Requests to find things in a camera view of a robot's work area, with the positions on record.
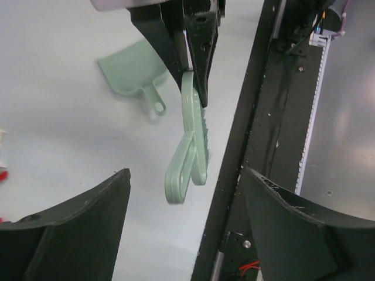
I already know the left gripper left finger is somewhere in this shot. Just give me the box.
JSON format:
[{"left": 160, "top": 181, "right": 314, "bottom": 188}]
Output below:
[{"left": 1, "top": 169, "right": 131, "bottom": 280}]

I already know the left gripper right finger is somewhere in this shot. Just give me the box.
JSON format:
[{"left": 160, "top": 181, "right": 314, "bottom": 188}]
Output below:
[{"left": 240, "top": 169, "right": 374, "bottom": 280}]

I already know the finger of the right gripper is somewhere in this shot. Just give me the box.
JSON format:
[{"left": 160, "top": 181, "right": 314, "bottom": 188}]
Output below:
[
  {"left": 183, "top": 0, "right": 226, "bottom": 107},
  {"left": 129, "top": 5, "right": 189, "bottom": 87}
]

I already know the green dustpan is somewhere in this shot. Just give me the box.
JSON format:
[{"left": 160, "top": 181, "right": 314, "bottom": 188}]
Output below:
[{"left": 97, "top": 39, "right": 169, "bottom": 116}]

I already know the green hand brush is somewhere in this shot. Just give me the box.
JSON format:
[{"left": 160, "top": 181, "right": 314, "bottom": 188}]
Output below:
[{"left": 165, "top": 71, "right": 209, "bottom": 204}]

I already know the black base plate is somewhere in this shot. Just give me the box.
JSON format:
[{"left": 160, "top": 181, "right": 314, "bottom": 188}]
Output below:
[{"left": 192, "top": 1, "right": 327, "bottom": 280}]

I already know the white cable duct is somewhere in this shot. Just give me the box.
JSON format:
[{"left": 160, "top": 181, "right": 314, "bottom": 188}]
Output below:
[{"left": 295, "top": 32, "right": 331, "bottom": 195}]

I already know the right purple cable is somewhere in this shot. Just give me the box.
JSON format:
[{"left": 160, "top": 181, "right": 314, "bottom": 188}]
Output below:
[{"left": 330, "top": 0, "right": 352, "bottom": 37}]

